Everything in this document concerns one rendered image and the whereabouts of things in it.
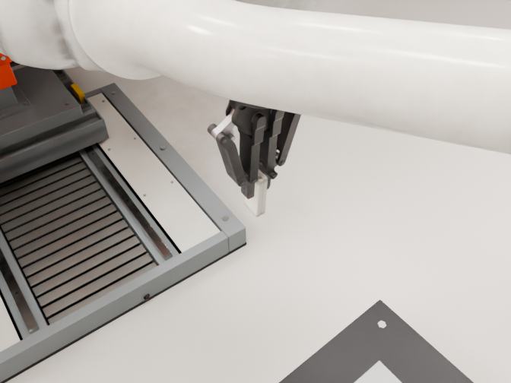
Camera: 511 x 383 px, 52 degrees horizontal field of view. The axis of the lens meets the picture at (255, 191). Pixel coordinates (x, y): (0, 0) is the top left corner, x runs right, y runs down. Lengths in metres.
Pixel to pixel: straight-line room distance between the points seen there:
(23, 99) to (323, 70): 1.51
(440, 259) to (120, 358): 0.89
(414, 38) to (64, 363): 1.23
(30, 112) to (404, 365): 1.24
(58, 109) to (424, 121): 1.47
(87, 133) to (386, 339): 1.09
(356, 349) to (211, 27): 0.80
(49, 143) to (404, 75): 1.47
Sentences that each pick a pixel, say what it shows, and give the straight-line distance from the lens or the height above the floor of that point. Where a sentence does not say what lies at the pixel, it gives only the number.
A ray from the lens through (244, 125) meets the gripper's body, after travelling 0.57.
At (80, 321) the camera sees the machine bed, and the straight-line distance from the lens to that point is 1.35.
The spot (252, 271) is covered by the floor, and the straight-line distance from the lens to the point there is 1.44.
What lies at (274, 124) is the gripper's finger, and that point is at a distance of 0.60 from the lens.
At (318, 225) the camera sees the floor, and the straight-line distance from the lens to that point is 1.55.
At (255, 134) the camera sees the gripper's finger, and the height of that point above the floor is 0.81.
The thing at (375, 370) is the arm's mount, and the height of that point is 0.33.
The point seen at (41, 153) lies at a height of 0.14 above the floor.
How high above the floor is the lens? 1.19
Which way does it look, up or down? 47 degrees down
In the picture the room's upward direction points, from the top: straight up
